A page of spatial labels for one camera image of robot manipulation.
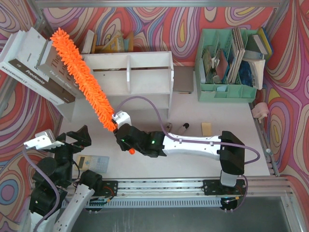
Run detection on orange microfiber duster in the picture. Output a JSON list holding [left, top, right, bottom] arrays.
[[50, 28, 118, 132]]

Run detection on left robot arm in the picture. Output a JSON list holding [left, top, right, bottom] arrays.
[[22, 125, 103, 232]]

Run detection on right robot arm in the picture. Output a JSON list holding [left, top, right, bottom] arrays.
[[114, 123, 245, 188]]

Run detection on white wooden bookshelf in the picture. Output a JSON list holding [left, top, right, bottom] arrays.
[[83, 51, 174, 118]]

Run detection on brown book Fredonia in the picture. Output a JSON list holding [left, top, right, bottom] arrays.
[[9, 59, 75, 103]]

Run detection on black white stapler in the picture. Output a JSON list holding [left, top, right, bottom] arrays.
[[165, 123, 172, 132]]

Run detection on white marker black cap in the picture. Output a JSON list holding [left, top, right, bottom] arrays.
[[177, 123, 190, 135]]

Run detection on grey book The Lonely Ones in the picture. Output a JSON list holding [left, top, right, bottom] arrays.
[[37, 41, 84, 99]]

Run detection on yellow sticky note pad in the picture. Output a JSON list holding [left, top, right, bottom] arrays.
[[201, 122, 212, 137]]

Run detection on grey notebook with pencil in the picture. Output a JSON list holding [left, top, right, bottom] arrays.
[[173, 66, 194, 94]]

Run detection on wooden rack with books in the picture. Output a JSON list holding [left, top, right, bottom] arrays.
[[79, 30, 134, 54]]

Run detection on mint green desk organizer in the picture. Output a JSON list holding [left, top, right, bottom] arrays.
[[195, 28, 256, 103]]

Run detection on white book Mademoiselle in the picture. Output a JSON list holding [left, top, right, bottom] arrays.
[[0, 27, 65, 105]]

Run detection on pink piggy figurine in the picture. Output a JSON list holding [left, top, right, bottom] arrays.
[[251, 102, 269, 123]]

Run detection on white paperback book stack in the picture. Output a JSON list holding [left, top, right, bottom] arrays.
[[239, 58, 266, 90]]

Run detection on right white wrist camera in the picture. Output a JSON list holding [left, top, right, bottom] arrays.
[[112, 111, 132, 129]]

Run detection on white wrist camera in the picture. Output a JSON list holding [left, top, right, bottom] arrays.
[[24, 129, 64, 150], [112, 111, 132, 129]]

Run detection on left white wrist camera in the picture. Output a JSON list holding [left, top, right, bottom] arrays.
[[24, 129, 64, 150]]

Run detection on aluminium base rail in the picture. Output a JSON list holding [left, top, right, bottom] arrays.
[[28, 178, 294, 211]]

